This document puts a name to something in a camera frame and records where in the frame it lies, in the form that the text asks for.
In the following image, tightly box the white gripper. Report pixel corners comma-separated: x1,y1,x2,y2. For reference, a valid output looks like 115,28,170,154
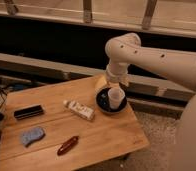
95,64,129,93

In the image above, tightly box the black bowl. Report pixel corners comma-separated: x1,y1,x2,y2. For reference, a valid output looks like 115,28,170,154
96,88,127,115

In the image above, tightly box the white bottle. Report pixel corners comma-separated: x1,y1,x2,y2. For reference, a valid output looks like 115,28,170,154
63,100,94,121

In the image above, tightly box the wooden table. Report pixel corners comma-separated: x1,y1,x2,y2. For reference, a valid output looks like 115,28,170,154
0,75,149,171

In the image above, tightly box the translucent plastic cup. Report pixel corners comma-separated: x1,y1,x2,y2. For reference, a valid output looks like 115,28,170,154
108,87,125,109

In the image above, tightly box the black rectangular case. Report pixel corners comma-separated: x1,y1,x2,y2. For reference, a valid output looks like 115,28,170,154
14,105,44,120

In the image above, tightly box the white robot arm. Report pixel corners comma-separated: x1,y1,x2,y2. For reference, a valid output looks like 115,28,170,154
103,33,196,171

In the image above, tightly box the red-brown oblong object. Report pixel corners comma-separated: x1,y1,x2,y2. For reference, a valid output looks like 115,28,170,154
57,136,79,156

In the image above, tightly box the blue cloth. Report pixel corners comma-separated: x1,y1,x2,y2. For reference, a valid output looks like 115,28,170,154
20,127,45,147

